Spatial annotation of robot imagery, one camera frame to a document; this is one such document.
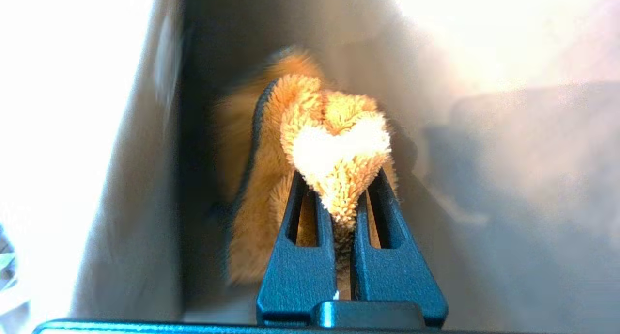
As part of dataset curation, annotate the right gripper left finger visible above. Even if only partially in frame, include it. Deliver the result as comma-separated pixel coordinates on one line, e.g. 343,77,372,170
256,170,338,326

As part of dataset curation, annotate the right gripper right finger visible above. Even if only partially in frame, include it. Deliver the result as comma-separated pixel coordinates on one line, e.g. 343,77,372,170
351,167,449,328

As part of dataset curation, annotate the orange microfiber cloth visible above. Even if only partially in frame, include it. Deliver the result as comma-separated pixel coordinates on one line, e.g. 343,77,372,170
211,46,401,300

